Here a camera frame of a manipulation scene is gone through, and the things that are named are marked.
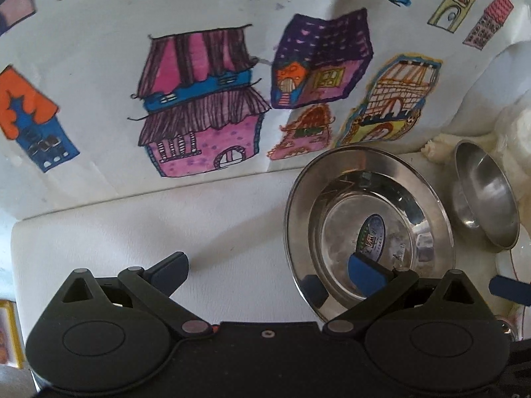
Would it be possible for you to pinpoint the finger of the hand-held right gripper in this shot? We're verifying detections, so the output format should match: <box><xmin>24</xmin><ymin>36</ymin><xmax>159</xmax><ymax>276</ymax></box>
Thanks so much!
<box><xmin>489</xmin><ymin>276</ymin><xmax>531</xmax><ymax>304</ymax></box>

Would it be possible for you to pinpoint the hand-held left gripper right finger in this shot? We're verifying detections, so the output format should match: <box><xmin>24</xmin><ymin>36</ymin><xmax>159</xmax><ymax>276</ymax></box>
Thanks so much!
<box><xmin>323</xmin><ymin>253</ymin><xmax>484</xmax><ymax>337</ymax></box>

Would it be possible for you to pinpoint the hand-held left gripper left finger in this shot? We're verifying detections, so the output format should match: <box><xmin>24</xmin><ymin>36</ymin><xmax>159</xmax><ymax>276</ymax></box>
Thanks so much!
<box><xmin>61</xmin><ymin>251</ymin><xmax>210</xmax><ymax>338</ymax></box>

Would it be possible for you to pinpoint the white red-rimmed plate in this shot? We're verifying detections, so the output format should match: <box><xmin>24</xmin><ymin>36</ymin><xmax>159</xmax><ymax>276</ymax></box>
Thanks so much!
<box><xmin>495</xmin><ymin>232</ymin><xmax>531</xmax><ymax>313</ymax></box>

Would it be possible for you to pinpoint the large stainless steel plate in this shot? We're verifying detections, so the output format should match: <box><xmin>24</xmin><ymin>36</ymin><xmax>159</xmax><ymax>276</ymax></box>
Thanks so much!
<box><xmin>284</xmin><ymin>145</ymin><xmax>456</xmax><ymax>325</ymax></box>

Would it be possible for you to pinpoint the small stainless steel bowl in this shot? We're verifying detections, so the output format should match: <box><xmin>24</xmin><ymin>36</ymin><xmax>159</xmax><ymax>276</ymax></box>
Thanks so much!
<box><xmin>451</xmin><ymin>140</ymin><xmax>520</xmax><ymax>252</ymax></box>

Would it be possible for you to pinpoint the cream plush toy in plastic bag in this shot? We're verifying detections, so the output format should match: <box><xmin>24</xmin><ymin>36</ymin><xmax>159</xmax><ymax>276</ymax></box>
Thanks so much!
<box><xmin>420</xmin><ymin>105</ymin><xmax>531</xmax><ymax>166</ymax></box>

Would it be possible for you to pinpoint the yellow picture frame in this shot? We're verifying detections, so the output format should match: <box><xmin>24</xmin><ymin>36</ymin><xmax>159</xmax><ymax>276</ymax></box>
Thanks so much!
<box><xmin>0</xmin><ymin>298</ymin><xmax>26</xmax><ymax>370</ymax></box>

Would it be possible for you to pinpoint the colourful houses wall poster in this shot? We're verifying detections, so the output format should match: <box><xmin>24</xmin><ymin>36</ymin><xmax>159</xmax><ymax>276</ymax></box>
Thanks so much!
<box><xmin>0</xmin><ymin>0</ymin><xmax>531</xmax><ymax>220</ymax></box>

